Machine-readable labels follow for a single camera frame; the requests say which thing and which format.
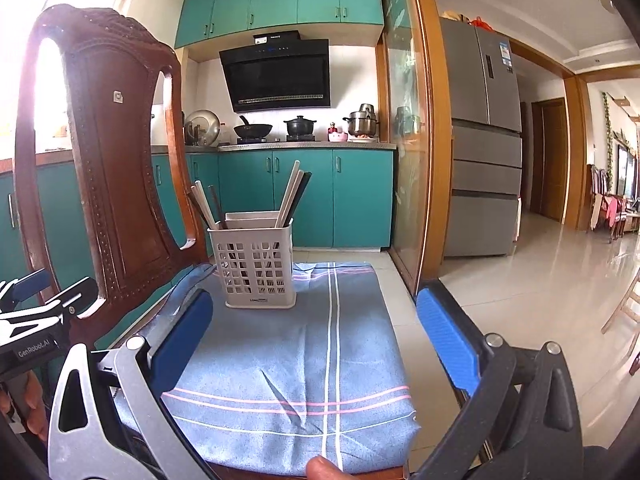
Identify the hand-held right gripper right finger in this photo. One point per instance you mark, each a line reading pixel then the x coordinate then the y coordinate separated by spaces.
pixel 445 340

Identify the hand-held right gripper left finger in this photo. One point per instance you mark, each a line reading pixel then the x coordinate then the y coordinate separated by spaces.
pixel 182 340

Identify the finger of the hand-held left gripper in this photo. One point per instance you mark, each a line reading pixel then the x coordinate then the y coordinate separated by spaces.
pixel 75 297
pixel 30 285

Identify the white plastic utensil basket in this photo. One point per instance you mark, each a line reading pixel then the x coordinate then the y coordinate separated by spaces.
pixel 260 301

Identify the dark brown chopstick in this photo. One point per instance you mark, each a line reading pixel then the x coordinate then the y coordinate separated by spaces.
pixel 216 205

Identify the white chopstick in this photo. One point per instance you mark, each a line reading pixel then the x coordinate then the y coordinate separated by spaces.
pixel 206 202
pixel 296 191

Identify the beige wooden chopstick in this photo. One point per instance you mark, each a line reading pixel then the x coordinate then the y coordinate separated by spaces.
pixel 288 190

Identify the person's left hand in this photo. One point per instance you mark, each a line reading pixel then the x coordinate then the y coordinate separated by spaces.
pixel 30 405

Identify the person's right hand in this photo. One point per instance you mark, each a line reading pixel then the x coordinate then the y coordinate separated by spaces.
pixel 324 471

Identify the blue striped cloth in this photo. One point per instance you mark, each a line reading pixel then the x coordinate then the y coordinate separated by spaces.
pixel 300 350

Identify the carved brown wooden chair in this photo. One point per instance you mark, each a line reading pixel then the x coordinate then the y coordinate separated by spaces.
pixel 115 160

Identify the grey refrigerator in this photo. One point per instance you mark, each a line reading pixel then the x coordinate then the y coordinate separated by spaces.
pixel 480 185

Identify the light wooden stool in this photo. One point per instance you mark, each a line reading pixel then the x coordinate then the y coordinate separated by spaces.
pixel 622 310

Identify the wooden framed glass sliding door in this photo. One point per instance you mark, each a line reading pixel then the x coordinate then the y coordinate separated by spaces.
pixel 407 160

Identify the teal lower kitchen cabinets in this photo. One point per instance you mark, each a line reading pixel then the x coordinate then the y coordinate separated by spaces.
pixel 310 200

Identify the teal kitchen cabinets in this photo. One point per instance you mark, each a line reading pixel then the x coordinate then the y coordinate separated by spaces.
pixel 310 200
pixel 280 0

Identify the brown wooden door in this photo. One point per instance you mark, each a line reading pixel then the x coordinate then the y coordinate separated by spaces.
pixel 550 160

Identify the dining chair with pink cloth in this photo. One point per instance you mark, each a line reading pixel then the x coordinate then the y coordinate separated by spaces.
pixel 612 210

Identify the glass pot lid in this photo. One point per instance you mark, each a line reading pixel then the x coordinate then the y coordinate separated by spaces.
pixel 202 127

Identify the black gas stove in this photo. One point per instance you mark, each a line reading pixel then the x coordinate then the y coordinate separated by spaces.
pixel 275 139

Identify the black wok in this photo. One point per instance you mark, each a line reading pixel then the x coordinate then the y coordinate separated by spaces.
pixel 252 130

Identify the pink pot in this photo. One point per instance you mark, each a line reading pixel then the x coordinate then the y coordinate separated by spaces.
pixel 337 135

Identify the stainless steel stock pot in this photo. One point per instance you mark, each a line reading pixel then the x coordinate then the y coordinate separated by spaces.
pixel 361 122

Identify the black lidded pot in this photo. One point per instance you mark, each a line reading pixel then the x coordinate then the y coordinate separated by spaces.
pixel 300 127

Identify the green leaf garland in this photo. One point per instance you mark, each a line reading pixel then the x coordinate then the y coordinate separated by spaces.
pixel 607 135

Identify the black range hood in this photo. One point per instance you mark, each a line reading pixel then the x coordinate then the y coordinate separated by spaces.
pixel 275 77

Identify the red item on refrigerator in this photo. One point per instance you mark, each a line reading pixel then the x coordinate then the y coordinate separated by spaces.
pixel 481 23

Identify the teal upper kitchen cabinets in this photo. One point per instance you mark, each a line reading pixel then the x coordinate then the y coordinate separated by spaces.
pixel 280 0

